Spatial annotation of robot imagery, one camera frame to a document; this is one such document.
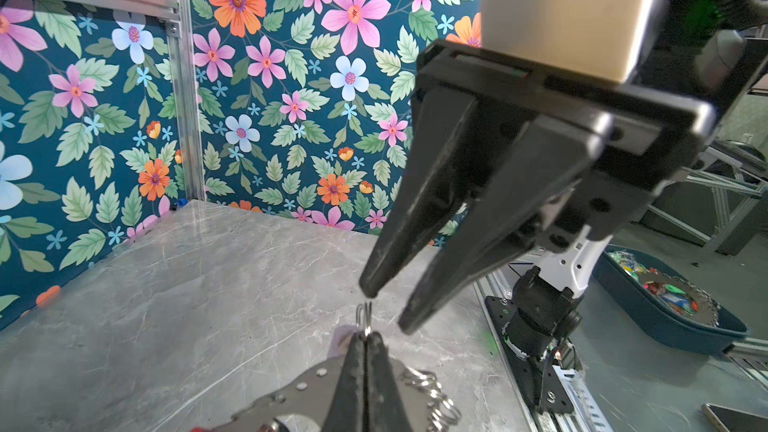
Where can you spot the aluminium back right post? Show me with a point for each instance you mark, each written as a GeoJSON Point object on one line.
{"type": "Point", "coordinates": [181, 49]}

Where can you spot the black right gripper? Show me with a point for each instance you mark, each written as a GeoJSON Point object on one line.
{"type": "Point", "coordinates": [537, 154]}

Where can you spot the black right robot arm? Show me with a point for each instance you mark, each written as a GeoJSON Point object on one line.
{"type": "Point", "coordinates": [692, 48]}

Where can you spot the purple tag key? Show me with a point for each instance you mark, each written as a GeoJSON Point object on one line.
{"type": "Point", "coordinates": [341, 340]}

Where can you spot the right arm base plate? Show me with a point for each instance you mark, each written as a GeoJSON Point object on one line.
{"type": "Point", "coordinates": [526, 352]}

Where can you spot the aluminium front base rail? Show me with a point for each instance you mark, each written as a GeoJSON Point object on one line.
{"type": "Point", "coordinates": [587, 415]}

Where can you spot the dark bin of items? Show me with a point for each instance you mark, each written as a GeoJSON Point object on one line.
{"type": "Point", "coordinates": [664, 304]}

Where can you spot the red keyring opener tool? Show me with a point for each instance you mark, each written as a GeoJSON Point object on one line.
{"type": "Point", "coordinates": [309, 396]}

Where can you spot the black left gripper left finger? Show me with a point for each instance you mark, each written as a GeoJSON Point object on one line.
{"type": "Point", "coordinates": [347, 411]}

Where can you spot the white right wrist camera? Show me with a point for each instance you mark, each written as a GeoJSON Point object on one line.
{"type": "Point", "coordinates": [597, 38]}

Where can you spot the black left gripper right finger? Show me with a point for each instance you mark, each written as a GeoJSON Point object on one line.
{"type": "Point", "coordinates": [384, 408]}

